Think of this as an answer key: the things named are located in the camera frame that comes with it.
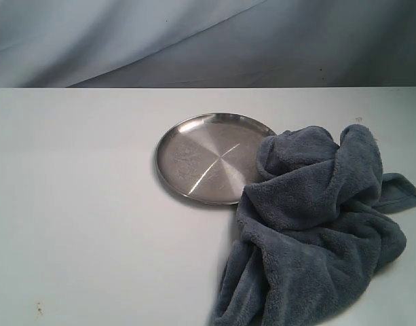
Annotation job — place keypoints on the blue-grey fleece towel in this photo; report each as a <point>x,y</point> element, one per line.
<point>314,230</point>

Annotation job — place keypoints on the round stainless steel plate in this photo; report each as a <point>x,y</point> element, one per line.
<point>210,158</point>

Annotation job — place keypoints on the white backdrop cloth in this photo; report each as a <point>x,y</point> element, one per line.
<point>207,44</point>

